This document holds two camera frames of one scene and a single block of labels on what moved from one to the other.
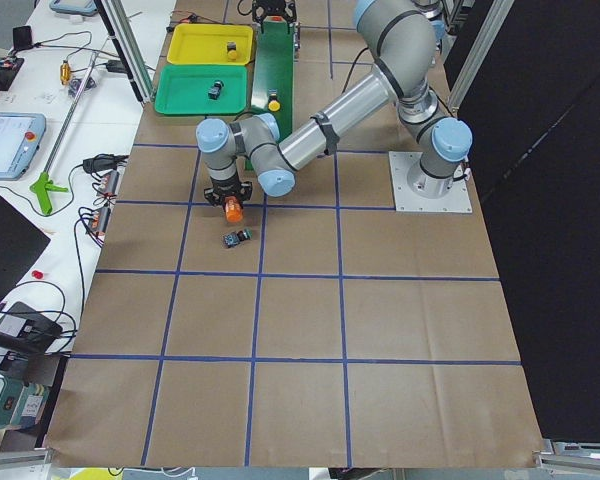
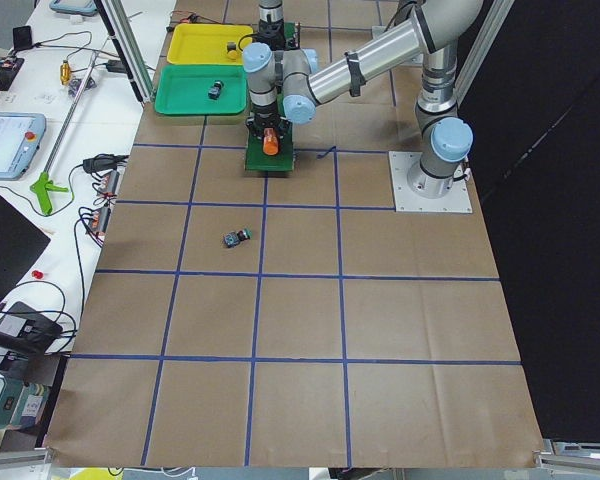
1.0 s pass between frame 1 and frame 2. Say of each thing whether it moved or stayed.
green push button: stayed
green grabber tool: stayed
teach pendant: stayed
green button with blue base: stayed
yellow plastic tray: stayed
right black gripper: moved
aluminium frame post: stayed
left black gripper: moved
